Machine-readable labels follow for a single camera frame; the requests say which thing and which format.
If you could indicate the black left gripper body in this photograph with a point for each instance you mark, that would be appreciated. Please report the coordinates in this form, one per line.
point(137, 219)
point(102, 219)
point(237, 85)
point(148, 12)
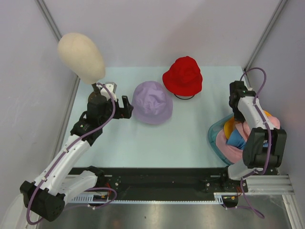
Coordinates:
point(104, 117)

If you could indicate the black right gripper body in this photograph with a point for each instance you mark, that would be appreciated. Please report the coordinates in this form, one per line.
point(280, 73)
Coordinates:
point(237, 114)

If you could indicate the lilac bucket hat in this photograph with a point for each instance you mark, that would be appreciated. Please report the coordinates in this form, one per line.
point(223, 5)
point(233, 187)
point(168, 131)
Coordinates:
point(151, 103)

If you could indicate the pink bucket hat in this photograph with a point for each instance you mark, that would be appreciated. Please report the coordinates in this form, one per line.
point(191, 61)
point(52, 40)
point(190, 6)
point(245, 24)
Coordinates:
point(244, 129)

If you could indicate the red bucket hat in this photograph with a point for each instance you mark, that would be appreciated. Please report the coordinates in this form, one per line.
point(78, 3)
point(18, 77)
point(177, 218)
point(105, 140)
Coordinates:
point(184, 77)

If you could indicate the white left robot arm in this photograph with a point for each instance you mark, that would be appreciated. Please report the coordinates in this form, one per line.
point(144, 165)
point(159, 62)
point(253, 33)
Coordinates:
point(47, 195)

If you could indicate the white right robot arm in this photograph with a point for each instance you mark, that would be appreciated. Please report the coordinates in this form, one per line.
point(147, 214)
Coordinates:
point(265, 145)

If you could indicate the brown wooden stand base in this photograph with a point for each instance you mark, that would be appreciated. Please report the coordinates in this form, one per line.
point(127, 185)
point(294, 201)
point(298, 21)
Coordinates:
point(94, 94)

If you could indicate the yellow hat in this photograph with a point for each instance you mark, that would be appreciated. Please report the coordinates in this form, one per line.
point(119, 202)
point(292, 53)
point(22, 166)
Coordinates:
point(229, 127)

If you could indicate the teal plastic basket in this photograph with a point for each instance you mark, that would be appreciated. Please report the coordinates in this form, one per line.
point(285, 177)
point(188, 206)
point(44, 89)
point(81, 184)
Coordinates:
point(212, 133)

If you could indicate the blue hat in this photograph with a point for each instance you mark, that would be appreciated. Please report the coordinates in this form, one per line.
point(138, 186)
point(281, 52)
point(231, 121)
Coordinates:
point(237, 140)

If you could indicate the beige mannequin head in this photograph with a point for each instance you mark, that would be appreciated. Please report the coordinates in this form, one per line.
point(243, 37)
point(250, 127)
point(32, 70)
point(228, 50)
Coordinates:
point(82, 56)

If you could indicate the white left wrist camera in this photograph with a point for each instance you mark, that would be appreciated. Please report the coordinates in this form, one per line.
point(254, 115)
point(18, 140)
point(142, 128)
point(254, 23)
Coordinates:
point(107, 89)

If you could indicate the black wire hat stand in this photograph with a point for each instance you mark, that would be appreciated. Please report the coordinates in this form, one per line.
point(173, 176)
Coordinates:
point(184, 97)

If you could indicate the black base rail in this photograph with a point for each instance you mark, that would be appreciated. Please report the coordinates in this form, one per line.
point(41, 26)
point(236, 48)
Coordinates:
point(169, 184)

